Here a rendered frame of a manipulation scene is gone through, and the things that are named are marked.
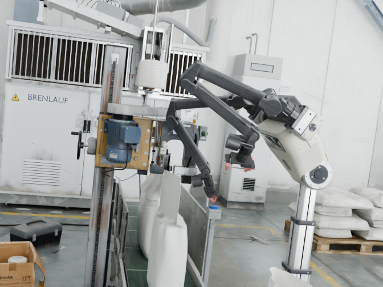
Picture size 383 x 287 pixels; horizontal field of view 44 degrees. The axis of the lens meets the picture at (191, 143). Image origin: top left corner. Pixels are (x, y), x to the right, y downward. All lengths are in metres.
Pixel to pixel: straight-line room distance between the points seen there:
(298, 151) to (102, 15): 3.46
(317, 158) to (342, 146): 5.60
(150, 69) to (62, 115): 3.03
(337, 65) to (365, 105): 0.80
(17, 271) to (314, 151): 2.23
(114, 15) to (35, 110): 1.39
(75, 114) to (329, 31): 4.15
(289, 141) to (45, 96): 3.82
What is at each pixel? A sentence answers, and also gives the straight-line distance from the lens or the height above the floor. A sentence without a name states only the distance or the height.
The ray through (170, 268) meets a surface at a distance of 2.61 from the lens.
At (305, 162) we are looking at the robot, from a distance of 2.36.
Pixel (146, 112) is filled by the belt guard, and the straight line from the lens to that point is 2.78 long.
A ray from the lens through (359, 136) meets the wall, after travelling 8.12.
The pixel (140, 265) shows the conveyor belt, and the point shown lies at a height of 0.38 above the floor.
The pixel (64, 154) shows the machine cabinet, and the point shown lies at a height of 0.67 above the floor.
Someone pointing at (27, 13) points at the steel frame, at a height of 2.30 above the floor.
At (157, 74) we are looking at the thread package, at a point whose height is 1.61.
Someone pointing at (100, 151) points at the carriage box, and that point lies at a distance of 2.92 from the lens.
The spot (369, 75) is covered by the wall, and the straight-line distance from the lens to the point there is 8.13.
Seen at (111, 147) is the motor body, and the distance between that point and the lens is 2.75.
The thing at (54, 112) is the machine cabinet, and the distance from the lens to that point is 5.64.
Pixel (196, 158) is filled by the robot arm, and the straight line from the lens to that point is 2.78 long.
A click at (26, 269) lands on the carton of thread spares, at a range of 3.63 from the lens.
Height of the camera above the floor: 1.52
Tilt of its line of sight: 6 degrees down
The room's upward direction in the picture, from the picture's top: 7 degrees clockwise
